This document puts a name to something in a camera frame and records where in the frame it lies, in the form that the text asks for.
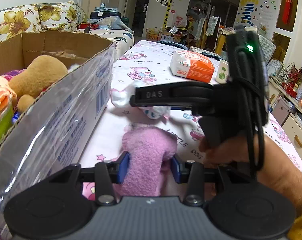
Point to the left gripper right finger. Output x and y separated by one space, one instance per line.
176 168

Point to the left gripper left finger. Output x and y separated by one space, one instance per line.
122 164

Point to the pink fluffy cloth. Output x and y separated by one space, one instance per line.
150 152

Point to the white pink patterned cloth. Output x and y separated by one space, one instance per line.
130 96

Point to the brown teddy bear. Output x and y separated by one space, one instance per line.
42 72

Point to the green white sponge cloth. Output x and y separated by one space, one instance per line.
6 115

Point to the white fluffy ball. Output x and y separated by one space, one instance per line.
73 67

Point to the magenta purple furry toy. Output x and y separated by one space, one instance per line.
12 73

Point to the person right forearm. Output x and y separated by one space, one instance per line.
280 174

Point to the person right hand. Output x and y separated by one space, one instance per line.
234 149

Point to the white paper cup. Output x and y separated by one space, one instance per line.
223 72

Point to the orange white tissue pack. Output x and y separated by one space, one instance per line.
192 65

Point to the cardboard box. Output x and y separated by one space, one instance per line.
53 132

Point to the floral cartoon sofa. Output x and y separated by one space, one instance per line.
110 27

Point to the red box on sofa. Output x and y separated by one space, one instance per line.
87 26

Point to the yellow floral cushion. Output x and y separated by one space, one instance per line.
59 16
18 20

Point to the giraffe height wall sticker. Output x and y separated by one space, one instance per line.
169 6

